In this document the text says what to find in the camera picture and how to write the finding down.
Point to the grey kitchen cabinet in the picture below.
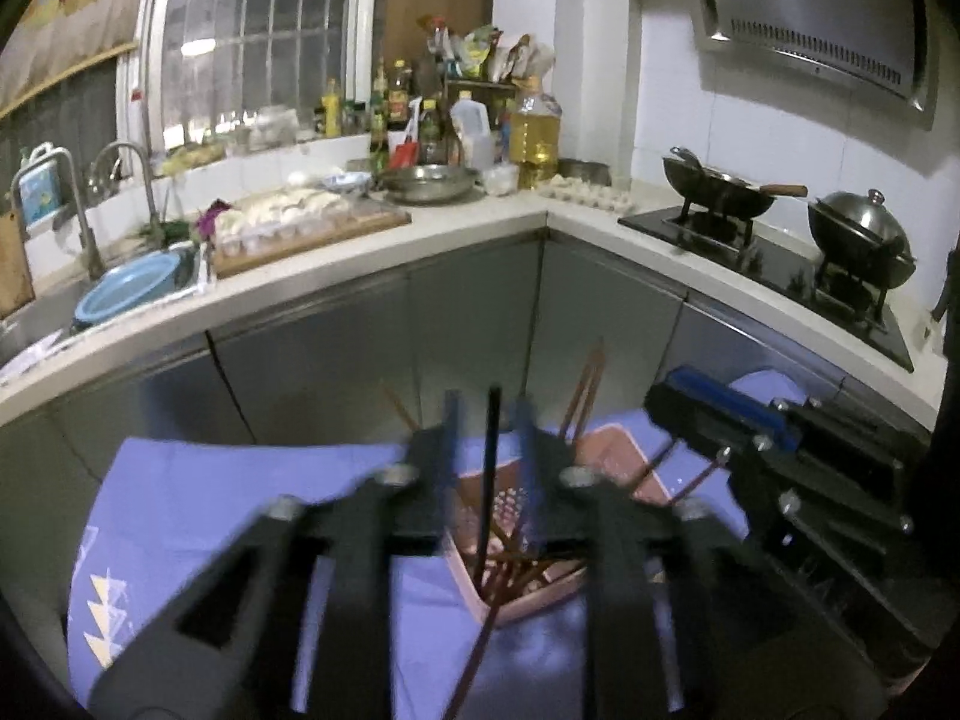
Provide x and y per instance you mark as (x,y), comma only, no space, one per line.
(337,345)

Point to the blue printed packet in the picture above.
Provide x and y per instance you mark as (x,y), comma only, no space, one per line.
(37,195)

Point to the white plastic bag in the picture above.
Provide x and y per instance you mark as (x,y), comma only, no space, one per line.
(274,127)

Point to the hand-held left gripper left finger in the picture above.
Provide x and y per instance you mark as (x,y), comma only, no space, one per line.
(452,465)

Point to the steel sink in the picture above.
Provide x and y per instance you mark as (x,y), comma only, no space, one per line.
(37,315)

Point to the dark reddish brown chopstick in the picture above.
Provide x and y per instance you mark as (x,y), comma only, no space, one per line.
(491,465)

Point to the purple vegetable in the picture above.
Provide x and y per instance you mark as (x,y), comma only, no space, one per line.
(208,221)

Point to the blue patterned bowl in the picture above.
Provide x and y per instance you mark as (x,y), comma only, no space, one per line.
(349,181)

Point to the pink perforated utensil basket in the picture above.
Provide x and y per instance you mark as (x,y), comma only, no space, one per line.
(559,591)

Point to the steel range hood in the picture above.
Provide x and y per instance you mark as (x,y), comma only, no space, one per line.
(810,7)

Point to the white kitchen countertop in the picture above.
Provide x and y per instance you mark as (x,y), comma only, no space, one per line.
(465,232)

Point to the large cooking oil bottle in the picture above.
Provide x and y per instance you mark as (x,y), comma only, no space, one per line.
(536,142)

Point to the blue plastic basin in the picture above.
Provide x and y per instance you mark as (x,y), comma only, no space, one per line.
(127,292)

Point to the barred window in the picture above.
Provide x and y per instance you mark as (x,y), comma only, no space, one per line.
(255,30)

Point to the black gas stove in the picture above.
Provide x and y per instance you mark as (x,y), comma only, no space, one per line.
(780,277)

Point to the small steel pot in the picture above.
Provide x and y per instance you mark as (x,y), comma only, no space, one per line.
(585,171)

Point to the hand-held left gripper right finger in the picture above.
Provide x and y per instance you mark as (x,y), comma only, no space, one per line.
(531,480)

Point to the wooden cutting board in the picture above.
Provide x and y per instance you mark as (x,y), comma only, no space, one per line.
(322,238)

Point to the row of condiment bottles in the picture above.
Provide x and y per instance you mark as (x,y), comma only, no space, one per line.
(397,97)

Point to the white plastic jug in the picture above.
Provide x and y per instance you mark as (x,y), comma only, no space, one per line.
(469,124)

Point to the blue printed tablecloth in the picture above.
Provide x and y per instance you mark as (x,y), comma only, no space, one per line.
(225,495)

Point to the pile of seasoning packets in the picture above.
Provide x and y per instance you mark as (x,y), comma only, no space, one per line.
(487,52)

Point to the steel gooseneck faucet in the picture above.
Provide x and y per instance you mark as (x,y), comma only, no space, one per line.
(146,187)

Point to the rows of white dumplings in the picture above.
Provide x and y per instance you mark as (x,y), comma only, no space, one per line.
(285,210)

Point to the tray of dumplings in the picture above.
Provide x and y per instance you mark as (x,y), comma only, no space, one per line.
(592,195)

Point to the steel bowl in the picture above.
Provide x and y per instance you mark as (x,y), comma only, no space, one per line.
(427,181)

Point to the steel square faucet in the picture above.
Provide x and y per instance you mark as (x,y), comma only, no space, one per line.
(79,217)

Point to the patterned fabric hanging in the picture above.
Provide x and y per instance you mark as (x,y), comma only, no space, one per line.
(67,7)

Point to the dark lidded wok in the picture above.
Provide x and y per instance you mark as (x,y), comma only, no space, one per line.
(862,232)

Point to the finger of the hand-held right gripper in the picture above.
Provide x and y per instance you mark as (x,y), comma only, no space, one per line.
(697,412)
(735,397)

